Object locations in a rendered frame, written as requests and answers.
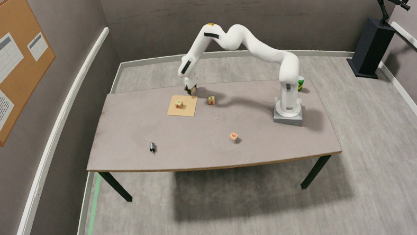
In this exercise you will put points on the tan flat mat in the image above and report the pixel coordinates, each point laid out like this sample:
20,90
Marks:
188,108

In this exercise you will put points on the green drink can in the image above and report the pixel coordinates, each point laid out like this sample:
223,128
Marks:
300,83

